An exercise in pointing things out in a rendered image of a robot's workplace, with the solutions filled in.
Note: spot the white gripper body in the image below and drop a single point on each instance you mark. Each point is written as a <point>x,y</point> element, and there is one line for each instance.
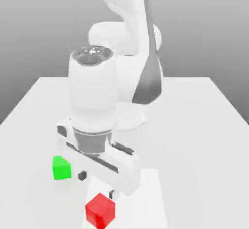
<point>124,174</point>

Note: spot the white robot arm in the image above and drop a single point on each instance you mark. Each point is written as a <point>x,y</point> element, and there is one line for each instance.
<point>91,88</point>

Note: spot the small green cube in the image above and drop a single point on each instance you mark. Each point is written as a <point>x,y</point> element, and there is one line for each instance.
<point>61,168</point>

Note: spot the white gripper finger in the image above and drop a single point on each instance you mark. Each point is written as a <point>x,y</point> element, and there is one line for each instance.
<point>112,194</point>
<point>82,175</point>

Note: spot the small red cube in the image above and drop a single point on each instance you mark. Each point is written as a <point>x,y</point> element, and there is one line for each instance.
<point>100,210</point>

